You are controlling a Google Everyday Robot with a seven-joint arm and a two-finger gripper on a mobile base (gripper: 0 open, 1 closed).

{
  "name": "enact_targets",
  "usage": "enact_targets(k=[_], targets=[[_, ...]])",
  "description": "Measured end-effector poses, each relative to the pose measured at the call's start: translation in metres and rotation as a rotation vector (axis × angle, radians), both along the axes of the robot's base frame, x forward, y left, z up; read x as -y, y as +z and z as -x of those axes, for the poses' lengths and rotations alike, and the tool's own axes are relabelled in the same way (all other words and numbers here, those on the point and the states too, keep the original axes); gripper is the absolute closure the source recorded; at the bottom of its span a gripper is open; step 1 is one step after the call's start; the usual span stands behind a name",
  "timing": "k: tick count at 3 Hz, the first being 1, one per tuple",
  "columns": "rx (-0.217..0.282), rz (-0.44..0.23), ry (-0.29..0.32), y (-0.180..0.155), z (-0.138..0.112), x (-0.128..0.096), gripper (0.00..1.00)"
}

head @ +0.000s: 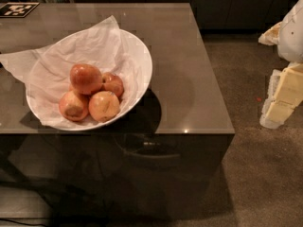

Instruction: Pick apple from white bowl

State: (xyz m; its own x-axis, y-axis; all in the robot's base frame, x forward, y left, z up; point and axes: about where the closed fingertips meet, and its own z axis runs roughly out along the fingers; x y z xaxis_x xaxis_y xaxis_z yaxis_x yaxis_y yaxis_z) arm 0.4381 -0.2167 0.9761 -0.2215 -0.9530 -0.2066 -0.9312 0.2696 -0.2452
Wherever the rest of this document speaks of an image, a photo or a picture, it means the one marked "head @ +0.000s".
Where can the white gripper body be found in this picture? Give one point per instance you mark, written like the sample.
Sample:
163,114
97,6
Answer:
292,37

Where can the white bowl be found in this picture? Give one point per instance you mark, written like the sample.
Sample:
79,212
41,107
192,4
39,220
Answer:
140,63

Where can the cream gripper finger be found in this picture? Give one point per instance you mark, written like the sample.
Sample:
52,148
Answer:
270,36
285,93

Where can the front left yellow-red apple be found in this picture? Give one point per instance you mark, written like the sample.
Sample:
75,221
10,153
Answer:
73,106

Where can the white tissue paper liner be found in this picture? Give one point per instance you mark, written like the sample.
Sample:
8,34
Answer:
19,64

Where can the front right yellow-red apple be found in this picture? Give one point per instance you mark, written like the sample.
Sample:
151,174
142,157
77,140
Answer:
104,106

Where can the red apple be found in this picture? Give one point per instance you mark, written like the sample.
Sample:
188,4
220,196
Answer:
85,78
112,83

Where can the yellow-red apple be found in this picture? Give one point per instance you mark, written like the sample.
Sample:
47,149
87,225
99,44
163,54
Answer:
104,106
73,106

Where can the black white fiducial marker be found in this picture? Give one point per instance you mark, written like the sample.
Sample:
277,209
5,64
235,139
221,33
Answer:
17,10

